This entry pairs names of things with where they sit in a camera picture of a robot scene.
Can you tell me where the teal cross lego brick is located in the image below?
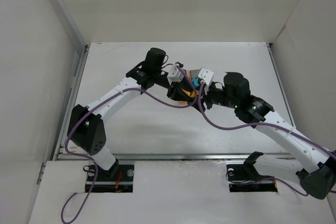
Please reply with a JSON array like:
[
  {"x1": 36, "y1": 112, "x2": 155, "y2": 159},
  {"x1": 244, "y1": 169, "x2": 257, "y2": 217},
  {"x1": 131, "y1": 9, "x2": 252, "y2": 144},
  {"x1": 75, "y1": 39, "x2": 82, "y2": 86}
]
[{"x1": 192, "y1": 77, "x2": 200, "y2": 87}]

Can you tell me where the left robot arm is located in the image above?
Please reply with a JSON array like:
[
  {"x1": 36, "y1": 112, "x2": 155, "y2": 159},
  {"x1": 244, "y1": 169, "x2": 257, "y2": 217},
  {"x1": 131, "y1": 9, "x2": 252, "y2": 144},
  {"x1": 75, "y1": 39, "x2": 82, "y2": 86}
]
[{"x1": 67, "y1": 48, "x2": 197, "y2": 177}]

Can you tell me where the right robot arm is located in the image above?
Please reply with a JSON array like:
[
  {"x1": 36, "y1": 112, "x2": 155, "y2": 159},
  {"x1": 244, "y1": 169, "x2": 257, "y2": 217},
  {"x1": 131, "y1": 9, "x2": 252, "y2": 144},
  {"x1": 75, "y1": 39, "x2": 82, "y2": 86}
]
[{"x1": 191, "y1": 69, "x2": 335, "y2": 199}]

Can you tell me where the orange transparent container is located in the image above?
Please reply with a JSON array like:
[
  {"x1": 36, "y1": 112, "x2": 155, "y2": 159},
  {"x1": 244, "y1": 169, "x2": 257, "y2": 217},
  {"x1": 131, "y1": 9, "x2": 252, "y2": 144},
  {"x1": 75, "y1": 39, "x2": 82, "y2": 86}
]
[{"x1": 174, "y1": 70, "x2": 196, "y2": 102}]

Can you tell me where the grey transparent container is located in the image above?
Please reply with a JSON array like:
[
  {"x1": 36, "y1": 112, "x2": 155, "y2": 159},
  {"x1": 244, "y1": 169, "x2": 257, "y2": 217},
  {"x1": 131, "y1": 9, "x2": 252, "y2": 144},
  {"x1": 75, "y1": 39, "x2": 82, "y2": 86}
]
[{"x1": 190, "y1": 69, "x2": 201, "y2": 81}]

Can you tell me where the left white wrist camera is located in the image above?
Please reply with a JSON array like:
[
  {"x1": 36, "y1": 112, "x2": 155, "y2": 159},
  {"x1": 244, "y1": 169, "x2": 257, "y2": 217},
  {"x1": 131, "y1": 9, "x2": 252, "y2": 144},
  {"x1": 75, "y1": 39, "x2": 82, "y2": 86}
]
[{"x1": 167, "y1": 65, "x2": 184, "y2": 84}]

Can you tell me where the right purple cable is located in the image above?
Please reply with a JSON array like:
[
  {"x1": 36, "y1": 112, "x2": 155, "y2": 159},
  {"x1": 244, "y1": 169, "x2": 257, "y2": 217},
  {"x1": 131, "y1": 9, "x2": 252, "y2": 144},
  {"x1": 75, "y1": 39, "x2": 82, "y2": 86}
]
[{"x1": 196, "y1": 81, "x2": 336, "y2": 196}]

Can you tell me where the aluminium front rail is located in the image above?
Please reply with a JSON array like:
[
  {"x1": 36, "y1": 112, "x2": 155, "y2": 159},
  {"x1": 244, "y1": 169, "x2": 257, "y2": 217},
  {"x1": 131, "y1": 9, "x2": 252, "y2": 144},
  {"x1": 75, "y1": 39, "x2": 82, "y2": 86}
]
[{"x1": 52, "y1": 153, "x2": 294, "y2": 161}]

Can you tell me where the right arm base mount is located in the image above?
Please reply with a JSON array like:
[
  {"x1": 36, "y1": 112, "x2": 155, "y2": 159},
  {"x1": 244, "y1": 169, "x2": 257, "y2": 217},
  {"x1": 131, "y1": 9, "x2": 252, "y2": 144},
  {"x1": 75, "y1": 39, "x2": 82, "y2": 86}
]
[{"x1": 226, "y1": 163, "x2": 278, "y2": 193}]

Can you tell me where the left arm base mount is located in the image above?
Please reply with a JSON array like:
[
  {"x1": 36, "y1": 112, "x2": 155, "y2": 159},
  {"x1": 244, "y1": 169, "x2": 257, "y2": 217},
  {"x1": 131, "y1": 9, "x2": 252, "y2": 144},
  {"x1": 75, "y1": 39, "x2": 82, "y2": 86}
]
[{"x1": 83, "y1": 164, "x2": 134, "y2": 193}]

